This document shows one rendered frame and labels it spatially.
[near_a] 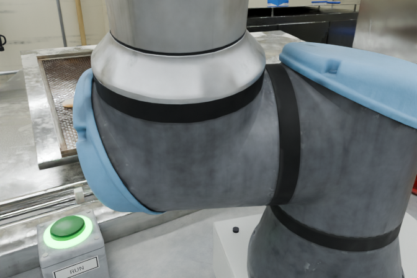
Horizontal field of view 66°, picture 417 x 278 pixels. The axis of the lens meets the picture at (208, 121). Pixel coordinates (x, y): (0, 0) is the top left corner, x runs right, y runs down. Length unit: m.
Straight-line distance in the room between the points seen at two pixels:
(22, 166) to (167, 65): 0.65
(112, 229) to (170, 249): 0.09
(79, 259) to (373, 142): 0.34
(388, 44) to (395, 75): 1.01
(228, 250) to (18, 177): 0.49
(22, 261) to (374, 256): 0.42
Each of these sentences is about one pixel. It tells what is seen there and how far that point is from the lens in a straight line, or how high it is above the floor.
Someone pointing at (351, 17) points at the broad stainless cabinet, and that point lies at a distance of 3.48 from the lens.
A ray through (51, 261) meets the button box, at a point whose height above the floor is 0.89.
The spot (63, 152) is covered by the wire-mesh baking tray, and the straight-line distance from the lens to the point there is 0.65.
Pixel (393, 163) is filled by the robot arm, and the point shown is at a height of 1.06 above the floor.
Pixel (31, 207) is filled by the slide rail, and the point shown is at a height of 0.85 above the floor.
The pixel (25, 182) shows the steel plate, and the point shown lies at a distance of 0.74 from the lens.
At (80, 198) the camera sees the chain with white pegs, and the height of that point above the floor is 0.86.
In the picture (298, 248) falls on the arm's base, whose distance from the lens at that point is 0.30.
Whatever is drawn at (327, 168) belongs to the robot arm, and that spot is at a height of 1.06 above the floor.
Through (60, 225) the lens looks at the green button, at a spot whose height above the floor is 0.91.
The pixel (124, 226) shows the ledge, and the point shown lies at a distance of 0.53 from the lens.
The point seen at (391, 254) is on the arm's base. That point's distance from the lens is 0.33.
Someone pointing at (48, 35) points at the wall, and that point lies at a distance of 4.23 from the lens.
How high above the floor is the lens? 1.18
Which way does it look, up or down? 23 degrees down
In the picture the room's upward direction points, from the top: straight up
